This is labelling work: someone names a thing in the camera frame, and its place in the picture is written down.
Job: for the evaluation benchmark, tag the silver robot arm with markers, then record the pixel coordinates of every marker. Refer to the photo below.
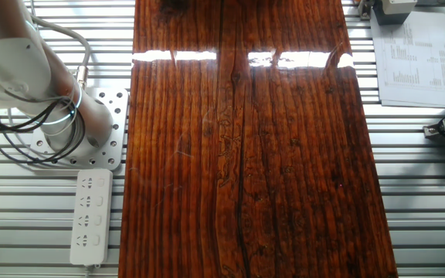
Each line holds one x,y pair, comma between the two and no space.
14,65

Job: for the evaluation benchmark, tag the brown wood grain board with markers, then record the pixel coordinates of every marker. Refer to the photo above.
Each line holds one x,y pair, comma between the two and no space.
253,173

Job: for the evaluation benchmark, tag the white power strip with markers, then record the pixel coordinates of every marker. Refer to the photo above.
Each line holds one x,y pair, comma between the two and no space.
91,216

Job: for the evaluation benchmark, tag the printed paper sheet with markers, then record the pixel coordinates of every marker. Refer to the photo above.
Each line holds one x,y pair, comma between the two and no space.
415,62

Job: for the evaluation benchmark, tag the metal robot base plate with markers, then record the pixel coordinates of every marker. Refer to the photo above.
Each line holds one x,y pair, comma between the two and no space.
116,127

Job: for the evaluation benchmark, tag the silver camera with ribbed housing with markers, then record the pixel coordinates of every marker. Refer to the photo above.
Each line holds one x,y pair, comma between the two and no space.
394,9

